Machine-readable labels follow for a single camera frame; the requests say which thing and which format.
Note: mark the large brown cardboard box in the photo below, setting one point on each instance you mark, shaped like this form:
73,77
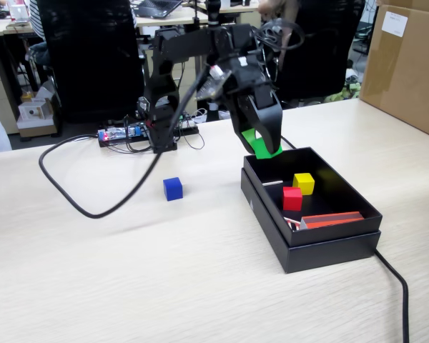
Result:
407,78

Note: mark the white pink desktop box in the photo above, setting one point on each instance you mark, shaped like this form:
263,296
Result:
18,12

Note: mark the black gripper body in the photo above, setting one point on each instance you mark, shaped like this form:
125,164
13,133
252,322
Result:
248,76

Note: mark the light wood desk with drawers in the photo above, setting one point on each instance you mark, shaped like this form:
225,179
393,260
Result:
0,89

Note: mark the black mesh office chair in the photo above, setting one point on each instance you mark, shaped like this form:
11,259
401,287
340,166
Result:
82,53
318,71

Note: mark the white paper strip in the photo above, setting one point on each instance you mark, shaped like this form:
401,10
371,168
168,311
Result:
273,183

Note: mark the red wooden cube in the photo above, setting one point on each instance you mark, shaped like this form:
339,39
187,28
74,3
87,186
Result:
292,200

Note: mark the black laptop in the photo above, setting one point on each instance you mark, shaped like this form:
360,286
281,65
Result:
157,7

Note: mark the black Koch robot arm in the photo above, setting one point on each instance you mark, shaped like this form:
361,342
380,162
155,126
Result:
186,39

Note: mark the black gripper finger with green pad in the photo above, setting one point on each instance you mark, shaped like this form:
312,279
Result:
244,121

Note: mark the seated person with long hair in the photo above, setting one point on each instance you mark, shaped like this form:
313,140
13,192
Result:
271,7

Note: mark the motor controller circuit board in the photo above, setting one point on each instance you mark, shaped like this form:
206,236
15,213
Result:
118,134

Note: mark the black open box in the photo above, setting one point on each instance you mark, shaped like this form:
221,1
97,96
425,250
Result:
329,255

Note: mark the small white stick bundle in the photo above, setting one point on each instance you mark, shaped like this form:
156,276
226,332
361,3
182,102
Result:
293,223

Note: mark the black vertical pole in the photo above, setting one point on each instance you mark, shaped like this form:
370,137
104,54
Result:
213,10

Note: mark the black cardboard box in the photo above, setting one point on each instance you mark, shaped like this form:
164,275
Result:
318,168

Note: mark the small white product box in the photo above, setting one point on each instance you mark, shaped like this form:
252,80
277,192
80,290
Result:
34,111

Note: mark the light wood office desk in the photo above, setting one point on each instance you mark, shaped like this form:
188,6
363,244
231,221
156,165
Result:
178,16

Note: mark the yellow wooden cube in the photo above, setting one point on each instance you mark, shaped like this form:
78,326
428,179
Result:
304,184

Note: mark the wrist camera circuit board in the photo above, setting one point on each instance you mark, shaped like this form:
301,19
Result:
212,84

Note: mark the person in striped shirt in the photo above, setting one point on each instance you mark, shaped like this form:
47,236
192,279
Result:
37,18

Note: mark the green wooden cube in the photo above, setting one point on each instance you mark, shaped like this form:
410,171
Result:
264,154

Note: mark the green yellow floor clutter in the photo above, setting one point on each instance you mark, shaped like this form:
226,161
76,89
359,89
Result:
343,94

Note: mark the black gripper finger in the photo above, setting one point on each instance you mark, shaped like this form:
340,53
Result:
271,121

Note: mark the white shipping label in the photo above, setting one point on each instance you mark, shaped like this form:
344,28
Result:
395,23

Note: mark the white connector board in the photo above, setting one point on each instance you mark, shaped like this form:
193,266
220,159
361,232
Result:
187,122

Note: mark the blue wooden cube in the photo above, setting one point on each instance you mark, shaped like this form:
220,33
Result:
173,190

